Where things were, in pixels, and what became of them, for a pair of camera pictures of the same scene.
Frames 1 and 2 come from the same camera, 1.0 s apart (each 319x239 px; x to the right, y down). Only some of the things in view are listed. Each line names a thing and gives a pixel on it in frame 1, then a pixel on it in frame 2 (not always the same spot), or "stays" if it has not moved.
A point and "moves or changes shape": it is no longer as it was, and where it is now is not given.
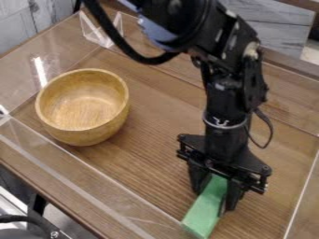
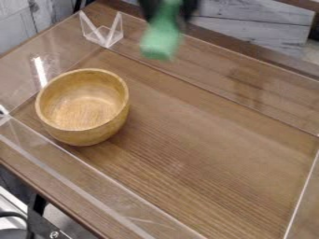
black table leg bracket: x=35 y=210 stays
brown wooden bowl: x=83 y=105 stays
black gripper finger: x=234 y=191 to x=189 y=7
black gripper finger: x=200 y=176 to x=149 y=7
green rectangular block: x=202 y=215 moves or changes shape
